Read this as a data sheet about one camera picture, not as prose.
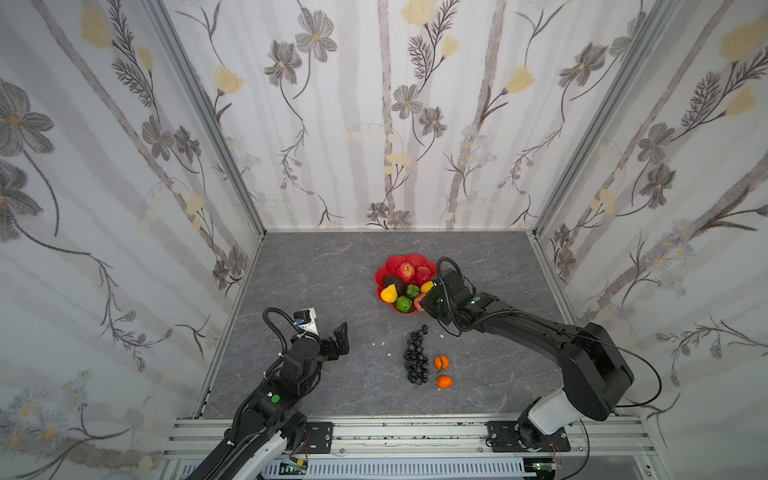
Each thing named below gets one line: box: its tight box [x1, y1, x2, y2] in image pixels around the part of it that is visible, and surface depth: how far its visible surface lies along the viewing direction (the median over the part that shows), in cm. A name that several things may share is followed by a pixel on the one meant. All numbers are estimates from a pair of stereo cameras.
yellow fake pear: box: [380, 284, 398, 304], surface depth 97 cm
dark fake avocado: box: [383, 275, 406, 297], surface depth 101 cm
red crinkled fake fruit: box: [397, 261, 415, 283], surface depth 103 cm
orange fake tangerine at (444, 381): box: [437, 375, 453, 389], surface depth 83 cm
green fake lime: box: [396, 296, 413, 313], surface depth 94 cm
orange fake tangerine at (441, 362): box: [434, 355, 450, 370], surface depth 86 cm
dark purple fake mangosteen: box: [406, 283, 421, 299], surface depth 98 cm
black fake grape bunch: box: [403, 324, 429, 385], surface depth 85 cm
